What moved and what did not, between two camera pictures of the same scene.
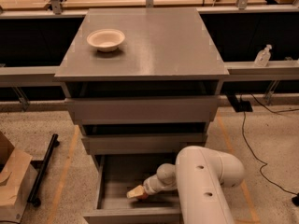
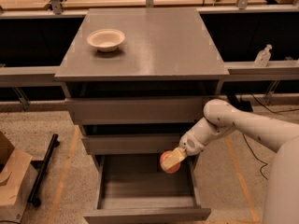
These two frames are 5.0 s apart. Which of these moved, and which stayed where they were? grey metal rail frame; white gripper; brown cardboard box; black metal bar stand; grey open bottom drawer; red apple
Moved: red apple; white gripper
Stayed: grey metal rail frame; brown cardboard box; black metal bar stand; grey open bottom drawer
